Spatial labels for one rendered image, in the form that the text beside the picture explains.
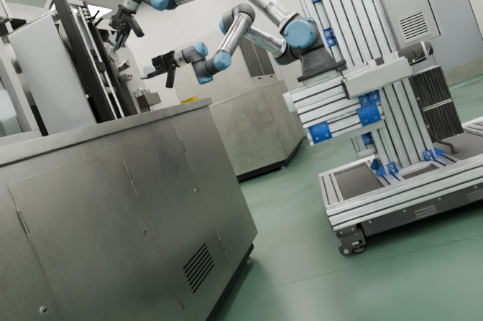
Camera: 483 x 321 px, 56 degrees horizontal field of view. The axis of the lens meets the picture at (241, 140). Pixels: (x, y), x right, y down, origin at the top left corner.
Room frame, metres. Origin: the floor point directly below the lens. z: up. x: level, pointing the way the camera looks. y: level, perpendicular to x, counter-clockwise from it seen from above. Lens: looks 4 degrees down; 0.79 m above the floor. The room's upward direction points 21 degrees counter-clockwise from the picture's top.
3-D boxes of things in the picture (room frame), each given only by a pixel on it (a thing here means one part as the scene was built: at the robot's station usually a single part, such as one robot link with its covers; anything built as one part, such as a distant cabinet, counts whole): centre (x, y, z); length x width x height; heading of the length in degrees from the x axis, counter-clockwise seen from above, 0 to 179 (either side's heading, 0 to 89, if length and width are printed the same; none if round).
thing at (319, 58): (2.06, -0.45, 0.87); 0.15 x 0.15 x 0.10
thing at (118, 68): (2.20, 0.42, 1.05); 0.06 x 0.05 x 0.31; 73
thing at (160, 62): (2.23, 0.21, 1.12); 0.12 x 0.08 x 0.09; 73
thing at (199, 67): (2.18, 0.04, 1.01); 0.11 x 0.08 x 0.11; 43
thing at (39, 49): (1.98, 0.69, 1.17); 0.34 x 0.05 x 0.54; 73
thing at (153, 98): (2.47, 0.55, 1.00); 0.40 x 0.16 x 0.06; 73
